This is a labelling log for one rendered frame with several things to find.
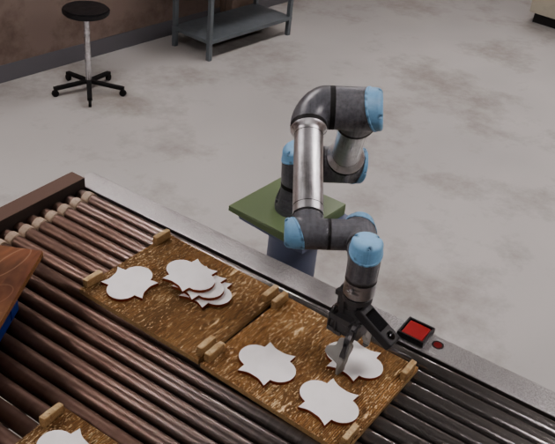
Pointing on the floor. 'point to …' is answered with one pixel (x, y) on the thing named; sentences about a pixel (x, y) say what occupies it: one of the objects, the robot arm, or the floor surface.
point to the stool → (94, 11)
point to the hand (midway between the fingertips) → (353, 360)
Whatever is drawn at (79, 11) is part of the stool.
